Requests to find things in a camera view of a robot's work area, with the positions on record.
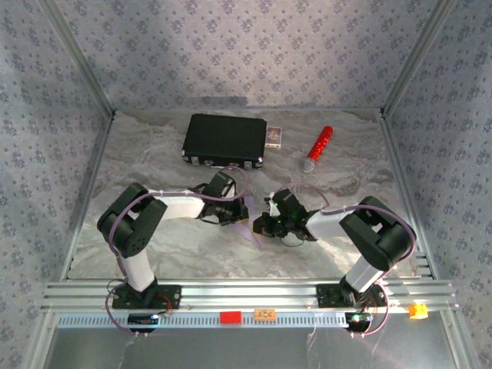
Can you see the lilac paper sheet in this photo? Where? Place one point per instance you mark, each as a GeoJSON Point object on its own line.
{"type": "Point", "coordinates": [248, 230]}

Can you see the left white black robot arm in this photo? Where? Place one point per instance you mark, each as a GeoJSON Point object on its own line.
{"type": "Point", "coordinates": [130, 223]}

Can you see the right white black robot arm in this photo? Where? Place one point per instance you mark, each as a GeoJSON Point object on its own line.
{"type": "Point", "coordinates": [380, 238]}

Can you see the grey metal sheet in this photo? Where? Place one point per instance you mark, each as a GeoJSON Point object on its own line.
{"type": "Point", "coordinates": [230, 350]}

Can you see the black hard case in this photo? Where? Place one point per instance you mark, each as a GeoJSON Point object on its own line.
{"type": "Point", "coordinates": [223, 140]}

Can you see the small printed card box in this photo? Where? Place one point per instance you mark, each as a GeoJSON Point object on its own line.
{"type": "Point", "coordinates": [274, 136]}

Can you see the red glitter microphone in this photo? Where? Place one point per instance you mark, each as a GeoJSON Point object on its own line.
{"type": "Point", "coordinates": [320, 144]}

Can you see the orange label tag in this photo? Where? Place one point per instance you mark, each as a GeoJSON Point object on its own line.
{"type": "Point", "coordinates": [265, 314]}

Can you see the red plastic block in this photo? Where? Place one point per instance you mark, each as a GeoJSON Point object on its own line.
{"type": "Point", "coordinates": [230, 317]}

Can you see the yellow orange connector block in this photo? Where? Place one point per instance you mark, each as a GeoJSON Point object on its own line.
{"type": "Point", "coordinates": [417, 311]}

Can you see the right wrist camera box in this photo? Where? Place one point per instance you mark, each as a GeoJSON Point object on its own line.
{"type": "Point", "coordinates": [273, 208]}

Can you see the aluminium mounting rail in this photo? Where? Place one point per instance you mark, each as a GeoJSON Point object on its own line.
{"type": "Point", "coordinates": [250, 294]}

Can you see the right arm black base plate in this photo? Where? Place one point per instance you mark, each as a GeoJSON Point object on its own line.
{"type": "Point", "coordinates": [326, 296]}

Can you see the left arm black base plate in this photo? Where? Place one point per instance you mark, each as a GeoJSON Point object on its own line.
{"type": "Point", "coordinates": [169, 298]}

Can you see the aluminium frame bar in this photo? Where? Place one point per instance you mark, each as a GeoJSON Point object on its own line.
{"type": "Point", "coordinates": [42, 338]}
{"type": "Point", "coordinates": [401, 173]}
{"type": "Point", "coordinates": [87, 192]}
{"type": "Point", "coordinates": [417, 57]}
{"type": "Point", "coordinates": [80, 57]}
{"type": "Point", "coordinates": [457, 338]}

